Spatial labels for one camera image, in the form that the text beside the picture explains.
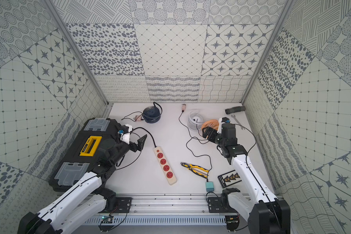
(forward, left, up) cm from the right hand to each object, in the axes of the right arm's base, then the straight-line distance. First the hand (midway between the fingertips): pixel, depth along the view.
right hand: (208, 133), depth 83 cm
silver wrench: (+28, -26, -18) cm, 43 cm away
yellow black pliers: (-15, +6, -17) cm, 23 cm away
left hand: (-2, +41, +7) cm, 41 cm away
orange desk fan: (+11, -4, -4) cm, 13 cm away
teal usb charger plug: (-24, -1, -16) cm, 29 cm away
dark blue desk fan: (+23, +38, -10) cm, 46 cm away
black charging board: (-20, -12, -17) cm, 29 cm away
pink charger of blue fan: (+21, +48, -11) cm, 53 cm away
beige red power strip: (-14, +25, -15) cm, 32 cm away
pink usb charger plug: (+35, +15, -14) cm, 40 cm away
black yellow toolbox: (-16, +65, +3) cm, 67 cm away
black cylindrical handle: (+31, -25, -12) cm, 42 cm away
